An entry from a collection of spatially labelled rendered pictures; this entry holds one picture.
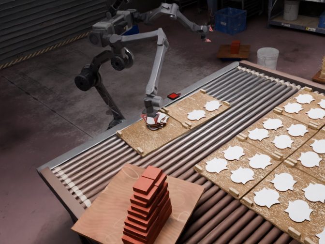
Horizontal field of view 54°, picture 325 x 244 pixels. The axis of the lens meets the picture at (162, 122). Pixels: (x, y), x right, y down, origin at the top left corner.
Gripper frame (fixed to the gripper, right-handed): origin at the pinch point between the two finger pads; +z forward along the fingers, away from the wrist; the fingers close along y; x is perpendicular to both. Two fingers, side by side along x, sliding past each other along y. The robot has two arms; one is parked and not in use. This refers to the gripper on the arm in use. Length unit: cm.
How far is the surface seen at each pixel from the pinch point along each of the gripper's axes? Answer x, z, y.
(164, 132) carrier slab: -0.3, 7.2, -9.4
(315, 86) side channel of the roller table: -92, 5, -99
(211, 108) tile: -38.2, 5.6, -31.0
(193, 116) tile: -23.8, 5.8, -22.5
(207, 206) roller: 49, 10, -60
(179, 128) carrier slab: -8.1, 7.1, -18.0
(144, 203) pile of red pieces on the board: 85, -26, -47
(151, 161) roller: 28.4, 9.5, -14.3
